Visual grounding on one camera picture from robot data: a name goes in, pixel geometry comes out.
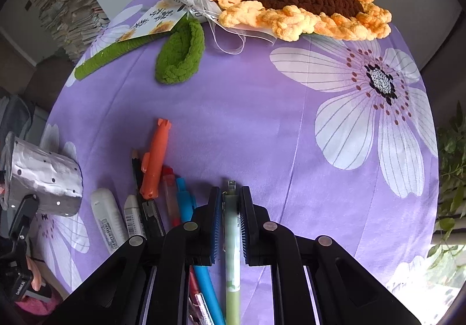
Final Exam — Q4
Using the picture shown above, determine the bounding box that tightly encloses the pink cloth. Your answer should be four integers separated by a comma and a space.
14, 289, 59, 317

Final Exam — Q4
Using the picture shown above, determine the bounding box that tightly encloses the white grey labelled eraser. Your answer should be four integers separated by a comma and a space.
124, 195, 148, 243

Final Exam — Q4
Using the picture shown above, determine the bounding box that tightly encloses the light green pen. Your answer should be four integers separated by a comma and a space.
223, 180, 241, 325

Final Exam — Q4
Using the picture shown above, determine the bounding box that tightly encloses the brown door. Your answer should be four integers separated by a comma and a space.
0, 35, 37, 92

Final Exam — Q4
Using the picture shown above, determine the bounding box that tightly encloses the silver dotted pen holder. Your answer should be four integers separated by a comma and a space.
0, 131, 84, 217

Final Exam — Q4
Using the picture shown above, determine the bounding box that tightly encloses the orange fish-shaped pen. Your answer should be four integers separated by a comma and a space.
139, 117, 172, 200

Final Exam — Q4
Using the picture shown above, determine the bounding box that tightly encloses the purple floral tablecloth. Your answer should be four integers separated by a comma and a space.
34, 0, 439, 325

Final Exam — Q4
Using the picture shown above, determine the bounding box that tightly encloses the green crochet stem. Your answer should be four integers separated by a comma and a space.
74, 35, 161, 81

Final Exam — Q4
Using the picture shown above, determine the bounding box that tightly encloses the floral gift tag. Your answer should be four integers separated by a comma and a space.
124, 1, 188, 42

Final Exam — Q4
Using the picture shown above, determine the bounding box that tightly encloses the green crochet leaf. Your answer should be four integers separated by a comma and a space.
155, 17, 206, 84

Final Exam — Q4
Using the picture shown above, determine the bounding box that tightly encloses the green leafy plant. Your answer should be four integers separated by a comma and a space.
426, 101, 466, 275

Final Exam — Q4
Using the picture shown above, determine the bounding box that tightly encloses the person's left hand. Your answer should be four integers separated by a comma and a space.
26, 255, 43, 291

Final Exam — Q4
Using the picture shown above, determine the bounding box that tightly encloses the brown chair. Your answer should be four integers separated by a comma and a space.
24, 56, 79, 112

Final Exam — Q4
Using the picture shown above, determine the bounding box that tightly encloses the blue pen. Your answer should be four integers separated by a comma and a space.
176, 177, 226, 325

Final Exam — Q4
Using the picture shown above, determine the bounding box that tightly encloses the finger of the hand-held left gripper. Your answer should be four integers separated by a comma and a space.
8, 195, 40, 240

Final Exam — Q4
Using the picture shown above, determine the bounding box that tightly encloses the red clear pen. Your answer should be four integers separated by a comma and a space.
162, 165, 213, 325

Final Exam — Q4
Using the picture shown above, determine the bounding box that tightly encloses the black pen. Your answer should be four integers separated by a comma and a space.
140, 199, 167, 239

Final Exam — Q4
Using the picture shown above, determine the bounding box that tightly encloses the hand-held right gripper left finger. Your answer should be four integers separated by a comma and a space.
44, 187, 222, 325

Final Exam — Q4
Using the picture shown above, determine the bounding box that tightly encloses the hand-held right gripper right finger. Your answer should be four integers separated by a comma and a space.
239, 186, 423, 325

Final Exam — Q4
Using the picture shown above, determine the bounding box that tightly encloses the white rounded correction tape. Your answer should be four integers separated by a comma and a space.
90, 188, 129, 255

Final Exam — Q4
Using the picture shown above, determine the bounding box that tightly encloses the grey backpack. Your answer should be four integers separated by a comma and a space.
0, 94, 50, 151

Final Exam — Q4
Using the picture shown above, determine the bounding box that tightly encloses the stack of newspapers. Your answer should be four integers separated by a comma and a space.
22, 0, 110, 61

